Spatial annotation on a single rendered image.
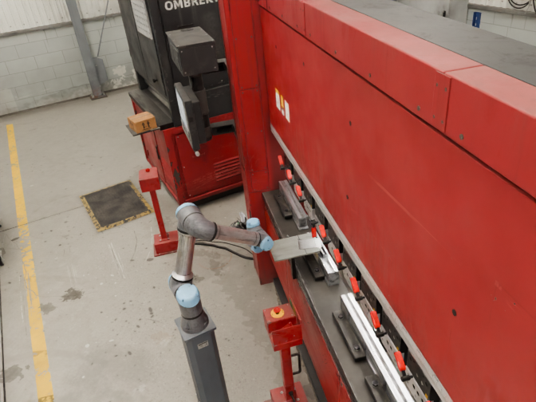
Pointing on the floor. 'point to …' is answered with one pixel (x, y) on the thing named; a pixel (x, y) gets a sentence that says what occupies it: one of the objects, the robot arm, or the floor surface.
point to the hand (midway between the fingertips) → (233, 221)
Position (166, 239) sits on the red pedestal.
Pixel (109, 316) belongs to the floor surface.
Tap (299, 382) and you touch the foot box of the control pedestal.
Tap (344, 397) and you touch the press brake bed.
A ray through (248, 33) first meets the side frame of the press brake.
